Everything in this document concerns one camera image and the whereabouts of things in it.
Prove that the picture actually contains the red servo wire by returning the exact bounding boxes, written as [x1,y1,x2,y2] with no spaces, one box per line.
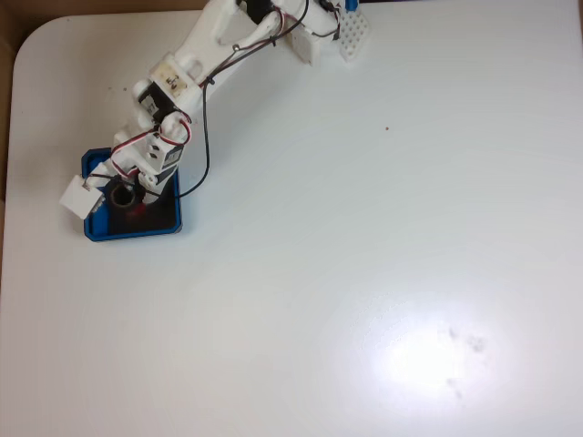
[110,113,193,179]

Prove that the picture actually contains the white square camera box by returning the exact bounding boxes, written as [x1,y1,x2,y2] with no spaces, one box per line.
[59,174,106,221]

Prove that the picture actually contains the blue square box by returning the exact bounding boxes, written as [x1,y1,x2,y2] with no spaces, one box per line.
[80,147,185,244]

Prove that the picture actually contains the black camera cable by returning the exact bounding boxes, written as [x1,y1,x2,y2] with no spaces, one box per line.
[88,40,280,200]

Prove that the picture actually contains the red tape roll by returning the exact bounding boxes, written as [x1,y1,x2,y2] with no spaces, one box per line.
[107,180,149,220]

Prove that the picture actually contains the white perforated base plate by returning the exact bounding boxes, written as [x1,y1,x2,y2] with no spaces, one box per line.
[335,8,373,66]

